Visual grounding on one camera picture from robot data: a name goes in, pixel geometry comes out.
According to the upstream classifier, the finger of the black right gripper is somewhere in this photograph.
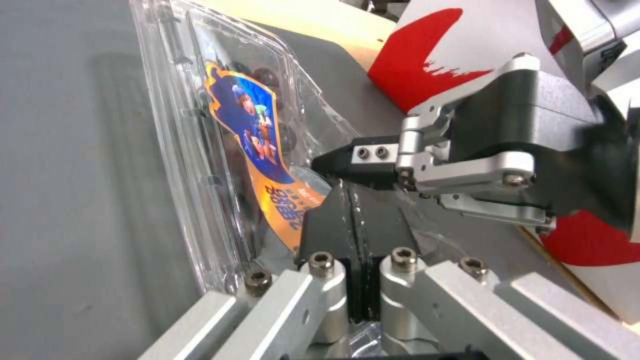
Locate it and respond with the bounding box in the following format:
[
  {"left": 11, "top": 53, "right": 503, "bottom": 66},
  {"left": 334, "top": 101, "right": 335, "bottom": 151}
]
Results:
[
  {"left": 309, "top": 101, "right": 540, "bottom": 195},
  {"left": 417, "top": 193, "right": 559, "bottom": 235}
]

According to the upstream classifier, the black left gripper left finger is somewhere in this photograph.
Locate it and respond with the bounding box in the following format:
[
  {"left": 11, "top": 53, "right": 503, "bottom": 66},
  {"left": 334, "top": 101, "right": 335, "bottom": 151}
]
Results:
[{"left": 135, "top": 184, "right": 359, "bottom": 360}]

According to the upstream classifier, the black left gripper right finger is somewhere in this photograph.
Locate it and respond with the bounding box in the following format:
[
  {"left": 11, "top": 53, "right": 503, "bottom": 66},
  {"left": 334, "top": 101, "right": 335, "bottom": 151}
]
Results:
[{"left": 352, "top": 186, "right": 640, "bottom": 360}]

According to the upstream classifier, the clear plastic takeout box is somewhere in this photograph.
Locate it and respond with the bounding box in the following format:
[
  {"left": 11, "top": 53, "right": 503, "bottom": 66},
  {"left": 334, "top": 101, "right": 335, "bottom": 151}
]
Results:
[{"left": 127, "top": 0, "right": 454, "bottom": 301}]

